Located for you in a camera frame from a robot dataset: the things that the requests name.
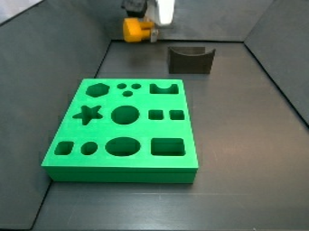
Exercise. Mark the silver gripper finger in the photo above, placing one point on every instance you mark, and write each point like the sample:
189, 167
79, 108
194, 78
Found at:
154, 35

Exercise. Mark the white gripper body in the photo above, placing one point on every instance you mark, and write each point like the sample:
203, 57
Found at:
157, 10

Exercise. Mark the yellow three prong object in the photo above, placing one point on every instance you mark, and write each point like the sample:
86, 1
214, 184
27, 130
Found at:
136, 30

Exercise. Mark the black curved fixture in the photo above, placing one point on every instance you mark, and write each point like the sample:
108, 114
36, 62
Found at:
190, 60

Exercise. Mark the green shape sorter block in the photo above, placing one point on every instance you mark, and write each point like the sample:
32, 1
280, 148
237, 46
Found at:
126, 133

